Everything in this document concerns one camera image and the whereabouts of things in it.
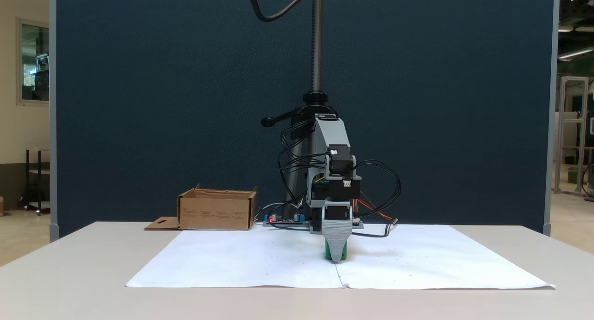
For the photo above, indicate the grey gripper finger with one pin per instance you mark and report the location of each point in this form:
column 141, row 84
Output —
column 337, row 236

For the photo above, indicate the green dice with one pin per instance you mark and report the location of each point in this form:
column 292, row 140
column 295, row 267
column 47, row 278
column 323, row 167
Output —
column 345, row 251

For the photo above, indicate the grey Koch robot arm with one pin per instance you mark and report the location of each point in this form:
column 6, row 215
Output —
column 332, row 134

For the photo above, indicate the green bin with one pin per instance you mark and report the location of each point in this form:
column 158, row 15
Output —
column 572, row 175

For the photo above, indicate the circuit board with white connectors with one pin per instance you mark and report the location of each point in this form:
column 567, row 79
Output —
column 358, row 224

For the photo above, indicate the white paper sheet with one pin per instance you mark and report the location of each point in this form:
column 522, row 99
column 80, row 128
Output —
column 417, row 259

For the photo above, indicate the brown cardboard box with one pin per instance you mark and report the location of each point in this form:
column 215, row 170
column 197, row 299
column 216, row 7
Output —
column 216, row 214

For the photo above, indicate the black tripod with metal pole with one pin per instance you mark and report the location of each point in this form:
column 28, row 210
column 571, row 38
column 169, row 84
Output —
column 317, row 41

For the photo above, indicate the dark blue partition panel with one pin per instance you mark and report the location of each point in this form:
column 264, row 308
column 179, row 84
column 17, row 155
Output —
column 139, row 102

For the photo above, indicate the fluorescent ceiling light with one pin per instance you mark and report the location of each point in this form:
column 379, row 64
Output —
column 575, row 53

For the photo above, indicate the black shelf cart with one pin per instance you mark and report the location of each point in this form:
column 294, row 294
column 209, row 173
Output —
column 27, row 181

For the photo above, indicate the aluminium profile frame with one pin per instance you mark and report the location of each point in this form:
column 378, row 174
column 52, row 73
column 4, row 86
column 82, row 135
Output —
column 560, row 139

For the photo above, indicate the framed wall window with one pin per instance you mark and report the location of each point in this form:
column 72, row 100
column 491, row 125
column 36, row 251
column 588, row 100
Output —
column 35, row 55

